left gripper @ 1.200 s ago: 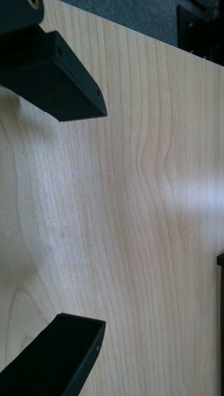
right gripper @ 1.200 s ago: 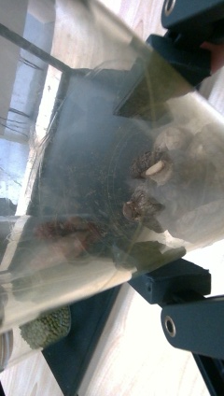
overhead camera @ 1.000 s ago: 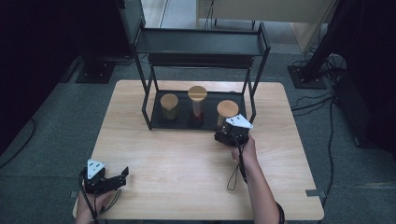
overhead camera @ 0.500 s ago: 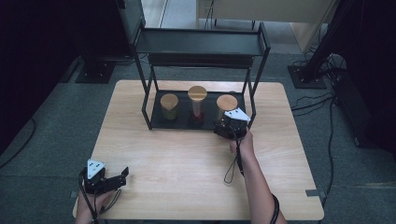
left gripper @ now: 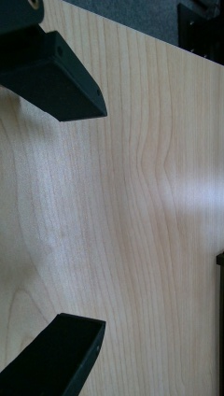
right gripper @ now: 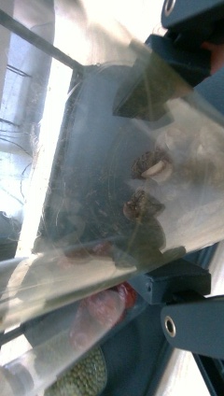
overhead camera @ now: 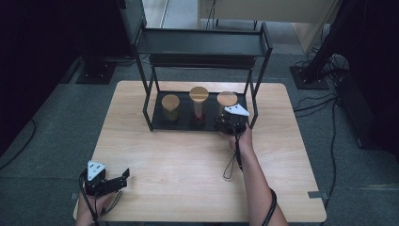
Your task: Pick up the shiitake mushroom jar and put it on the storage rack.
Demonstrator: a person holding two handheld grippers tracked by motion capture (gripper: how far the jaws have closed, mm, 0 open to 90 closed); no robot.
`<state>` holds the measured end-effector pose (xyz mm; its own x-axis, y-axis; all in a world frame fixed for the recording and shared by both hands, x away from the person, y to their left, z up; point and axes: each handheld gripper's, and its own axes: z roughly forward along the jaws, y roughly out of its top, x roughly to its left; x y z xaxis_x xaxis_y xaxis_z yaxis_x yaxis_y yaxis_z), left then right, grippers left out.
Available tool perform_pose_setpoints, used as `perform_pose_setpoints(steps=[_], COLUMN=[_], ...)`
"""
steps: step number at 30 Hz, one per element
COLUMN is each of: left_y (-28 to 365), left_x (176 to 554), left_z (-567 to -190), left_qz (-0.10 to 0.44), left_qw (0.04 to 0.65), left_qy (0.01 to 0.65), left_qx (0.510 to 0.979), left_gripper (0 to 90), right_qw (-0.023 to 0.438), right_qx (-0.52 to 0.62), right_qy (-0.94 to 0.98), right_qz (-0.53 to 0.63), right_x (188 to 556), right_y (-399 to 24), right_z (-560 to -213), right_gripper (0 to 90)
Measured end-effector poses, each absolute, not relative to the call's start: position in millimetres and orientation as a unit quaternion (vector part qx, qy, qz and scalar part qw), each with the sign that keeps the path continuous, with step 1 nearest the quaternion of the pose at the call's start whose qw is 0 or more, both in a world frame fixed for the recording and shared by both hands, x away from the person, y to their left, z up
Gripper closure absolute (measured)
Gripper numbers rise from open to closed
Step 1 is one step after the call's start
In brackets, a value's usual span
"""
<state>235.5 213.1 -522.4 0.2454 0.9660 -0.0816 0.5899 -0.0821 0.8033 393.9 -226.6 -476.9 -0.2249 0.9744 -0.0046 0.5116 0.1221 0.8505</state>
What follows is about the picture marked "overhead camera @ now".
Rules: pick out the short glass jar green contents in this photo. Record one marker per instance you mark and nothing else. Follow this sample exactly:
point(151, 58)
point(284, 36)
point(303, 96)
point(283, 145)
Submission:
point(170, 105)

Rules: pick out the black metal shelf rack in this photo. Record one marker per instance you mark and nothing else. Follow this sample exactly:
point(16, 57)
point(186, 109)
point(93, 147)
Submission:
point(200, 44)

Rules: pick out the glass jar of dried mushrooms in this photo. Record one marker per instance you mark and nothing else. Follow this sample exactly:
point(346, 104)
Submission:
point(226, 98)

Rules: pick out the black metal stand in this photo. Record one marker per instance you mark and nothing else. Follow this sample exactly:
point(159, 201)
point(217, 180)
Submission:
point(309, 78)
point(95, 73)

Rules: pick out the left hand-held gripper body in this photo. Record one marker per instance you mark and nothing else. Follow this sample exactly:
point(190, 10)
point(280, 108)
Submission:
point(95, 187)

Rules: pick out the person's left hand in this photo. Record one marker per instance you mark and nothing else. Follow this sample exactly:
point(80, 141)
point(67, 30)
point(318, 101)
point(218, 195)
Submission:
point(82, 216)

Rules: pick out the person's right hand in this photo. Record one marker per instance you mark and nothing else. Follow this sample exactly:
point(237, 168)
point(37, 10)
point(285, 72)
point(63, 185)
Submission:
point(247, 139)

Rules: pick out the grey tape strip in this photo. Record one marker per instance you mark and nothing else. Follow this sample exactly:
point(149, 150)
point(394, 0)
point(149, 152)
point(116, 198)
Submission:
point(316, 194)
point(74, 196)

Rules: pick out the beige cabinet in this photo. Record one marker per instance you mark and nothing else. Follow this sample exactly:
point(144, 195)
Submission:
point(266, 9)

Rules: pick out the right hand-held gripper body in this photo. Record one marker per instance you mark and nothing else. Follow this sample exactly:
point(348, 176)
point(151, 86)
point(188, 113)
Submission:
point(236, 109)

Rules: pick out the dark curtain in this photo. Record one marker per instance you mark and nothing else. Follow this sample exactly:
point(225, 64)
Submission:
point(37, 62)
point(382, 47)

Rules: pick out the tall glass jar reddish contents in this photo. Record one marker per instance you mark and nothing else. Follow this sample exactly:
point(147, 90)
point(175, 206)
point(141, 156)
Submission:
point(199, 94)

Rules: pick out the black upright panel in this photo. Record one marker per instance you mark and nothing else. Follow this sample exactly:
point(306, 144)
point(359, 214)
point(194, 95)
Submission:
point(133, 19)

